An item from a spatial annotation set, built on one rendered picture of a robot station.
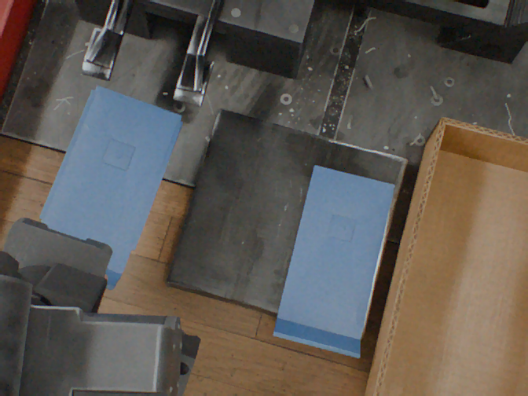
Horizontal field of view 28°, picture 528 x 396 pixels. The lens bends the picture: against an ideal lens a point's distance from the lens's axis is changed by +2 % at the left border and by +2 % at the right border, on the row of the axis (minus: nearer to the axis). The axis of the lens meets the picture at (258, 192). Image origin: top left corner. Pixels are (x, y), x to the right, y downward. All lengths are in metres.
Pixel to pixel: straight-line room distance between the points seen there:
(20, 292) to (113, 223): 0.27
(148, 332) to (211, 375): 0.32
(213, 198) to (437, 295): 0.21
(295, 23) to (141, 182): 0.19
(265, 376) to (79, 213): 0.21
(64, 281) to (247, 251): 0.25
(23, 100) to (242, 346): 0.29
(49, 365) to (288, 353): 0.35
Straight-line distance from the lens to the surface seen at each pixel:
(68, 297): 0.65
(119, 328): 0.58
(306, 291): 0.88
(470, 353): 0.91
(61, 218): 0.82
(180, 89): 0.86
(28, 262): 0.70
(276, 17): 0.88
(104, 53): 0.87
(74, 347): 0.58
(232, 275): 0.88
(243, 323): 0.90
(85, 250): 0.69
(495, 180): 0.95
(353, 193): 0.90
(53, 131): 0.95
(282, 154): 0.91
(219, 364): 0.89
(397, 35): 0.98
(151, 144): 0.83
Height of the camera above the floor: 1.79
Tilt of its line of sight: 75 degrees down
